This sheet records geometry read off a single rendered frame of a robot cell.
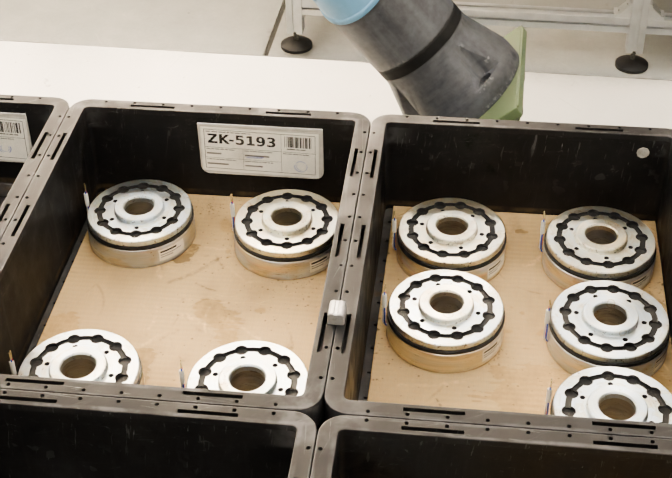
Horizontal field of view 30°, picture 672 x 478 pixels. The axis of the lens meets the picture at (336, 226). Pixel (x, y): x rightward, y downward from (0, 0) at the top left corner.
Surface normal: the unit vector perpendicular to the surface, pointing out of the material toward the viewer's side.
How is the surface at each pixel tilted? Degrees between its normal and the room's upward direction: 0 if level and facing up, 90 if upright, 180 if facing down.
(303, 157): 90
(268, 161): 90
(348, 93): 0
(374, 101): 0
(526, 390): 0
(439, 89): 73
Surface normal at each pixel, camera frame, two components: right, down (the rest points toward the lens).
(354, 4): -0.22, 0.61
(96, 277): -0.02, -0.79
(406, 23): 0.18, 0.36
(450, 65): 0.04, 0.09
